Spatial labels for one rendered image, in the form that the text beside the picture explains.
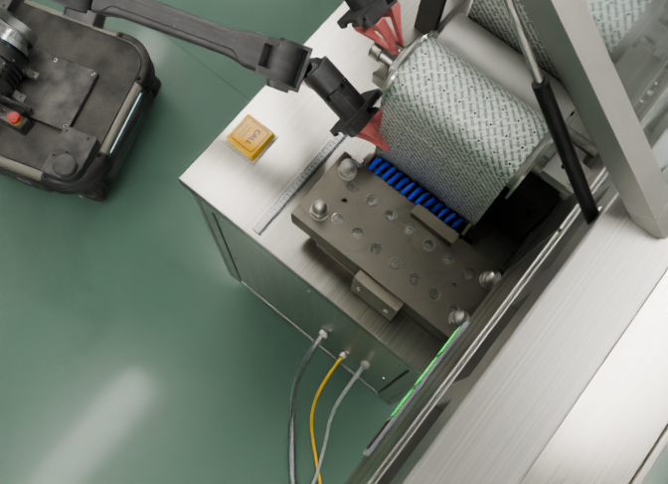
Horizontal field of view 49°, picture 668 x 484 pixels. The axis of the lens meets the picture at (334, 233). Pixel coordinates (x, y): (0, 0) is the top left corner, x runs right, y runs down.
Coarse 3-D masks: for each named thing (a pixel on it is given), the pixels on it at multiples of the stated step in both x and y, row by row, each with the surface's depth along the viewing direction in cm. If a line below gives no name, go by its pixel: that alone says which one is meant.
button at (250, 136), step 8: (248, 120) 151; (256, 120) 152; (240, 128) 151; (248, 128) 151; (256, 128) 151; (264, 128) 151; (232, 136) 150; (240, 136) 150; (248, 136) 150; (256, 136) 151; (264, 136) 151; (272, 136) 152; (232, 144) 152; (240, 144) 150; (248, 144) 150; (256, 144) 150; (264, 144) 151; (248, 152) 150; (256, 152) 150
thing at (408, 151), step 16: (384, 112) 123; (384, 128) 128; (400, 128) 124; (400, 144) 129; (416, 144) 125; (400, 160) 135; (416, 160) 130; (432, 160) 125; (448, 160) 121; (416, 176) 136; (432, 176) 131; (448, 176) 126; (464, 176) 122; (432, 192) 136; (448, 192) 131; (464, 192) 127; (480, 192) 122; (464, 208) 132; (480, 208) 128
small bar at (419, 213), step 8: (416, 208) 134; (424, 208) 134; (416, 216) 134; (424, 216) 134; (432, 216) 134; (424, 224) 134; (432, 224) 134; (440, 224) 134; (432, 232) 135; (440, 232) 133; (448, 232) 133; (456, 232) 133; (448, 240) 133
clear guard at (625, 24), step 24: (600, 0) 59; (624, 0) 61; (648, 0) 62; (600, 24) 60; (624, 24) 61; (648, 24) 63; (624, 48) 62; (648, 48) 64; (624, 72) 63; (648, 72) 65; (648, 96) 65; (648, 120) 66
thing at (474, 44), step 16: (464, 16) 126; (448, 32) 124; (464, 32) 124; (480, 32) 124; (448, 48) 124; (464, 48) 123; (480, 48) 123; (496, 48) 123; (512, 48) 126; (480, 64) 123; (496, 64) 122; (512, 64) 122; (496, 80) 122; (512, 80) 122; (528, 80) 121; (528, 96) 121; (560, 96) 121
